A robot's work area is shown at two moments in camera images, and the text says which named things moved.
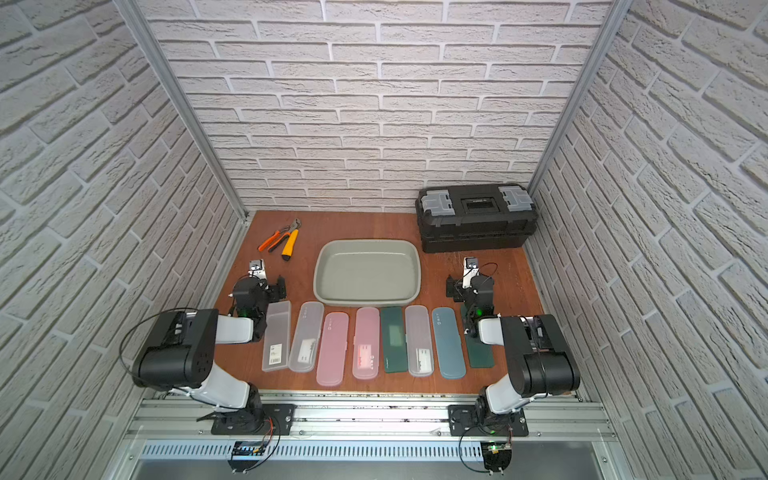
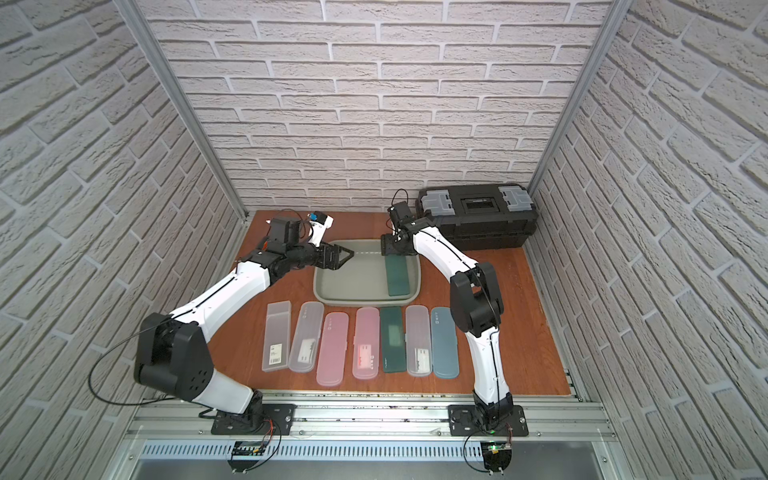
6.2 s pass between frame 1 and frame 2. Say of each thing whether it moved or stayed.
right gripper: moved
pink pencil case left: stayed
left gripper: moved
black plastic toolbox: stayed
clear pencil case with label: stayed
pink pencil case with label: stayed
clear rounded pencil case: stayed
